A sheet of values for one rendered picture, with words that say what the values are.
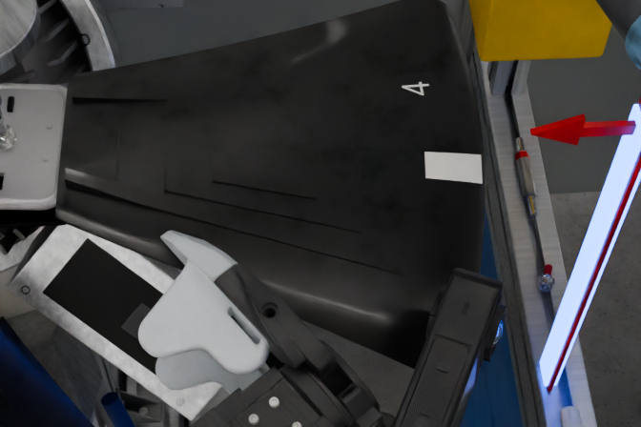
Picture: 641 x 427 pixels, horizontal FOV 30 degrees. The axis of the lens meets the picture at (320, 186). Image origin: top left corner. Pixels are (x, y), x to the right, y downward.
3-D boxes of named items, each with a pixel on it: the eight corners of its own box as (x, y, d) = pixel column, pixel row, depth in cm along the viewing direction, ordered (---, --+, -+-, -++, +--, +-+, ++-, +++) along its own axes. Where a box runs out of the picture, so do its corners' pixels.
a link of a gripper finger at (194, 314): (78, 267, 57) (196, 407, 54) (176, 193, 59) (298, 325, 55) (92, 293, 60) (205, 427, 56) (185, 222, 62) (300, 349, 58)
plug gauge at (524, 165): (512, 136, 104) (527, 213, 100) (527, 135, 104) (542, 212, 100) (510, 143, 105) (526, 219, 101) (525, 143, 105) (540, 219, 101)
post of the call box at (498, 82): (485, 71, 110) (505, -26, 100) (518, 69, 110) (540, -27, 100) (490, 95, 109) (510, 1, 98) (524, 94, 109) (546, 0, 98)
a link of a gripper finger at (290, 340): (209, 268, 55) (334, 406, 52) (235, 248, 56) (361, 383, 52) (220, 307, 60) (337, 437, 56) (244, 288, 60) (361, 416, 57)
